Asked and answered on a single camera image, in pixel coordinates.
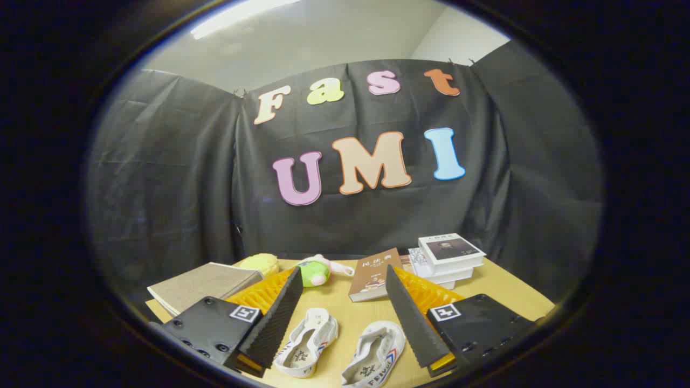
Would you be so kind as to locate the brown cover book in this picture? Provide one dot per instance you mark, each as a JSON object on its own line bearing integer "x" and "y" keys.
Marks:
{"x": 374, "y": 269}

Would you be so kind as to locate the white canvas shoe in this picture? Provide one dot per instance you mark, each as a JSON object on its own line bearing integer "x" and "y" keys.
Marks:
{"x": 294, "y": 355}
{"x": 372, "y": 361}

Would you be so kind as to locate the thick white book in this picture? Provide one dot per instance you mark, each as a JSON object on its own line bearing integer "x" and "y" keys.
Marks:
{"x": 418, "y": 264}

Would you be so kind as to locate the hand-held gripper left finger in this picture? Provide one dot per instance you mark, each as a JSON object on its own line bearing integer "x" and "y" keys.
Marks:
{"x": 277, "y": 318}

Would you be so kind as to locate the beige fabric storage box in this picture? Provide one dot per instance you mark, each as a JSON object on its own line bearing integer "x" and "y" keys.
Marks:
{"x": 199, "y": 283}

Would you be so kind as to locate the green and pink plush toy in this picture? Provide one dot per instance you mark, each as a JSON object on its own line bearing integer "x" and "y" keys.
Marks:
{"x": 312, "y": 274}

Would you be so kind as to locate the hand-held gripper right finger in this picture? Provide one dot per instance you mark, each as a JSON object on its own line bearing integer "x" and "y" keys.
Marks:
{"x": 412, "y": 318}

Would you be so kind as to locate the white book with portrait cover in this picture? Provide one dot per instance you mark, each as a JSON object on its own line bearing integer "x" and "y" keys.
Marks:
{"x": 450, "y": 250}

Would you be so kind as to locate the yellow plush toy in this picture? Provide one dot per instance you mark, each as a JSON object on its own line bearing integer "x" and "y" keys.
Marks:
{"x": 261, "y": 264}

